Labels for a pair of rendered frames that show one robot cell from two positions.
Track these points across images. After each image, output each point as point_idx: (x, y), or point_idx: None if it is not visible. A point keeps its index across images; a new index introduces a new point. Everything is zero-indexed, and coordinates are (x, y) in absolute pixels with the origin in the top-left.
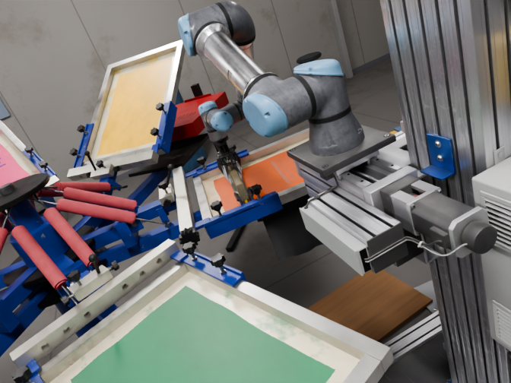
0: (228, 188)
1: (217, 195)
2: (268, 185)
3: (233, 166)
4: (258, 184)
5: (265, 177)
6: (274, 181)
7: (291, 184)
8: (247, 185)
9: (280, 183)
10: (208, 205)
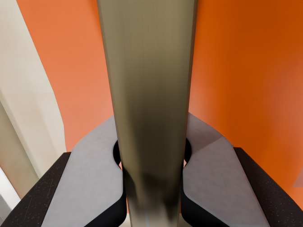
0: (96, 43)
1: (36, 71)
2: (253, 152)
3: (179, 150)
4: (231, 120)
5: (285, 84)
6: (282, 142)
7: (296, 193)
8: (190, 95)
9: (283, 170)
10: (21, 188)
